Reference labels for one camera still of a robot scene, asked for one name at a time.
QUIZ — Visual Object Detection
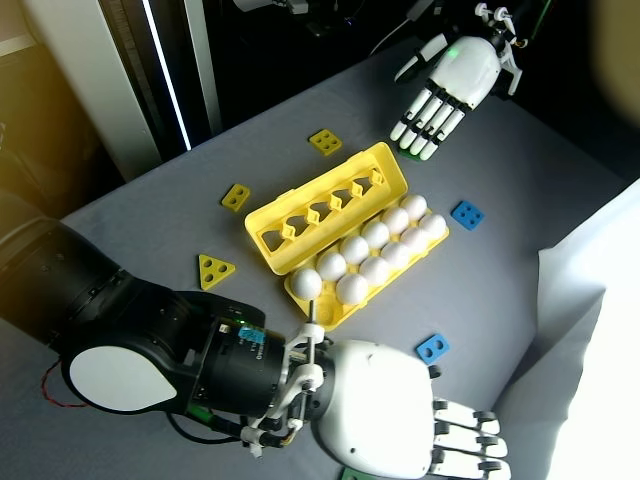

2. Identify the white cloth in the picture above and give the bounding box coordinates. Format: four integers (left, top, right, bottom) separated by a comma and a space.
492, 177, 640, 480

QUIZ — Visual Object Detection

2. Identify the white cable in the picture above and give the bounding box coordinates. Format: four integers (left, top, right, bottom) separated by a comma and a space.
368, 14, 419, 56

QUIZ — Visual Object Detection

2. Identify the yellow square four-hole block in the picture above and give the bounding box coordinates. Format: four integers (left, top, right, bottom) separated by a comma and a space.
308, 128, 344, 158

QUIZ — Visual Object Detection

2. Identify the blue square four-hole block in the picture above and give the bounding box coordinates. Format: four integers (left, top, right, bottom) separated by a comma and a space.
450, 200, 486, 231

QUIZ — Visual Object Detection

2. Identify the yellow rectangular two-hole block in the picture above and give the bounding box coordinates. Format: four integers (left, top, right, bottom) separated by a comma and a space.
220, 183, 252, 214

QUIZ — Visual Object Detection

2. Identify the grey table cloth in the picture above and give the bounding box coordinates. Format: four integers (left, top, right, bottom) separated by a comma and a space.
0, 49, 630, 480

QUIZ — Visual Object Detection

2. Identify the narrow white panel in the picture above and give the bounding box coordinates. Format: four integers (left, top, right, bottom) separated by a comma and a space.
183, 0, 223, 135

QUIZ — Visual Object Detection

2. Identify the yellow triangular three-hole block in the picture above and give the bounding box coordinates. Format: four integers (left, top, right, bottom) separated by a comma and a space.
198, 253, 236, 292

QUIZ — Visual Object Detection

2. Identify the white grey device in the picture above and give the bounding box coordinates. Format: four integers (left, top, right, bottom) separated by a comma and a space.
232, 0, 314, 15

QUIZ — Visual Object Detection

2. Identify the blue rectangular two-hole block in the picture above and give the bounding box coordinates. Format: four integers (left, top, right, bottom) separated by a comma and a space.
414, 333, 451, 365

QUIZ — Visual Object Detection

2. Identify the white toy egg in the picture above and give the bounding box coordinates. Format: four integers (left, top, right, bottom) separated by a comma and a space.
361, 220, 391, 250
400, 194, 429, 221
400, 227, 430, 254
380, 241, 412, 270
418, 213, 448, 241
316, 251, 348, 282
335, 273, 370, 306
358, 255, 392, 287
339, 235, 371, 266
382, 206, 411, 235
291, 268, 324, 302

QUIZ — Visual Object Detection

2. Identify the bright light strip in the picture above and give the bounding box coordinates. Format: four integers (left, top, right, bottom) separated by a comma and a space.
141, 0, 193, 151

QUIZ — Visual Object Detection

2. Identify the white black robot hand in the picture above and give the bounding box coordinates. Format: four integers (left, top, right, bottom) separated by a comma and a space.
388, 33, 504, 162
309, 340, 514, 480

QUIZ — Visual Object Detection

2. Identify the wide white panel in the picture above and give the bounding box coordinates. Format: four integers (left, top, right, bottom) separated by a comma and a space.
22, 0, 164, 169

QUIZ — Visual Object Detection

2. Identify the yellow egg carton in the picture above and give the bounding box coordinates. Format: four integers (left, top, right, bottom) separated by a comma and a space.
243, 141, 450, 332

